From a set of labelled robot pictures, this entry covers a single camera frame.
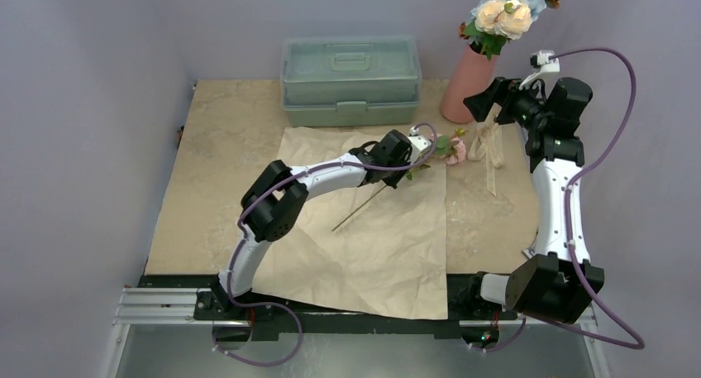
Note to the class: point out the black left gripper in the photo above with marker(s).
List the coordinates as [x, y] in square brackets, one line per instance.
[393, 181]

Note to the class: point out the red handled wrench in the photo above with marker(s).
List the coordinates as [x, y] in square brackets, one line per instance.
[529, 253]

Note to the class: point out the pink cylindrical vase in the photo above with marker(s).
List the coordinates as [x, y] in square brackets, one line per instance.
[472, 75]

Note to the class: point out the orange wrapping paper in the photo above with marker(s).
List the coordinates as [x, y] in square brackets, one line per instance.
[373, 249]

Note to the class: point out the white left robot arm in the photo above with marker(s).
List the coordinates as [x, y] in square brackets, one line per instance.
[271, 206]

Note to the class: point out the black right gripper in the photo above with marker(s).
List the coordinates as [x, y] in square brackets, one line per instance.
[502, 98]

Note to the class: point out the pink peony flower stem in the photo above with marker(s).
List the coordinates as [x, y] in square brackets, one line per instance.
[450, 149]

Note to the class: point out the green plastic toolbox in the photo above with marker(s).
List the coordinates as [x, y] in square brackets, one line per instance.
[350, 81]

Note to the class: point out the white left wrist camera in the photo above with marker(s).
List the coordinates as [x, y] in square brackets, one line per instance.
[421, 146]

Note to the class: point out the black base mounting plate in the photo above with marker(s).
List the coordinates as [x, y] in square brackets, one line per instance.
[266, 317]

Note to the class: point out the beige ribbon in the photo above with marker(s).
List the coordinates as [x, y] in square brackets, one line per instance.
[487, 146]

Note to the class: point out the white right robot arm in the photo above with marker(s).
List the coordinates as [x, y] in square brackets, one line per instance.
[558, 281]

